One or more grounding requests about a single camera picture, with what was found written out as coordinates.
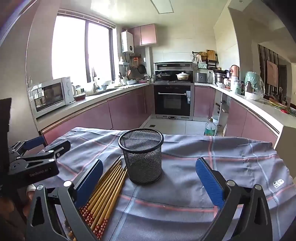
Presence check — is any black built-in oven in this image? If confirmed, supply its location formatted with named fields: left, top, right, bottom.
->
left=153, top=84, right=192, bottom=120

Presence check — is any kitchen sink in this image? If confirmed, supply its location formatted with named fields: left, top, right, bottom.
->
left=88, top=88, right=116, bottom=96

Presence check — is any bundle of bamboo chopsticks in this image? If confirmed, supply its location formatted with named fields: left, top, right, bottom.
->
left=64, top=156, right=128, bottom=241

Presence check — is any ceiling light panel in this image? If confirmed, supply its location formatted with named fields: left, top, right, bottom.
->
left=150, top=0, right=174, bottom=14

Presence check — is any clear plastic bottle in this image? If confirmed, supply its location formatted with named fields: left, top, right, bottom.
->
left=204, top=118, right=216, bottom=137

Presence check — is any steel stock pot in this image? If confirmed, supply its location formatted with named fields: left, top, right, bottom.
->
left=214, top=72, right=228, bottom=84

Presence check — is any white water heater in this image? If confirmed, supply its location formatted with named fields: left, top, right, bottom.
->
left=121, top=31, right=134, bottom=53

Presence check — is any kitchen window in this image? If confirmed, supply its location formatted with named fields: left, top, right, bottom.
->
left=52, top=14, right=115, bottom=84

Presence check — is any person's left hand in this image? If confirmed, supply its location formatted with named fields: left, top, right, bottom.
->
left=22, top=185, right=37, bottom=218

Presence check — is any pink base cabinet run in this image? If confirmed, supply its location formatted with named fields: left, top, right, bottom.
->
left=194, top=85, right=281, bottom=146
left=35, top=83, right=153, bottom=144

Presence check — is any black range hood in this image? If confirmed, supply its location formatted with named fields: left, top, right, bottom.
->
left=153, top=62, right=195, bottom=71

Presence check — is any black wall rack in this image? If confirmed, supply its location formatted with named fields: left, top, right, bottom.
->
left=192, top=50, right=219, bottom=69

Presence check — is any grey plaid tablecloth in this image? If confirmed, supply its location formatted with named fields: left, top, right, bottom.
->
left=39, top=127, right=294, bottom=241

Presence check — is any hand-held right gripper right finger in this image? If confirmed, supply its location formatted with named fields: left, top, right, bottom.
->
left=195, top=157, right=273, bottom=241

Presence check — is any black cooking pot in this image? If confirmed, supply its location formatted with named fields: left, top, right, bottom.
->
left=155, top=71, right=170, bottom=81

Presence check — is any black mesh utensil cup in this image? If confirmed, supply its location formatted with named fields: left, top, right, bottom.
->
left=118, top=129, right=164, bottom=185

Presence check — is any white microwave oven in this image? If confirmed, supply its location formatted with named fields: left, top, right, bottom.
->
left=30, top=77, right=75, bottom=118

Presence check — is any pink wall cabinet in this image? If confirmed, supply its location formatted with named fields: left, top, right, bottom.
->
left=128, top=24, right=157, bottom=47

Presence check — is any green bag-covered appliance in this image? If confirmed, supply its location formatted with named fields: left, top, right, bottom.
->
left=244, top=71, right=265, bottom=100

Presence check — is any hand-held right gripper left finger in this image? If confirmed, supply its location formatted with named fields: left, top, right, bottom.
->
left=26, top=159, right=104, bottom=241

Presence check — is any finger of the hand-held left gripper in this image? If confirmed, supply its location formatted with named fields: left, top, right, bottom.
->
left=9, top=136, right=47, bottom=154
left=35, top=140, right=71, bottom=163

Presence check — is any pink wall picture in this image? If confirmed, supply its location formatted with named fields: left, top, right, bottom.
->
left=266, top=60, right=278, bottom=85

